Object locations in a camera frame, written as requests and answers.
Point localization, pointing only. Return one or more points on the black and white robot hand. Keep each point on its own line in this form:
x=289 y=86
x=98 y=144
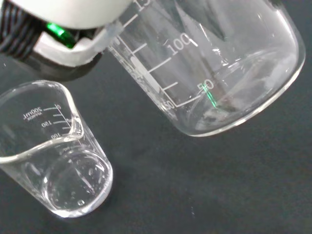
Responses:
x=61 y=14

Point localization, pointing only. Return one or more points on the clear glass beaker 200ml print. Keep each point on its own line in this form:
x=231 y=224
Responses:
x=73 y=182

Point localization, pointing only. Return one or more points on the black bench cloth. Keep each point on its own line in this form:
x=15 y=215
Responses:
x=195 y=182

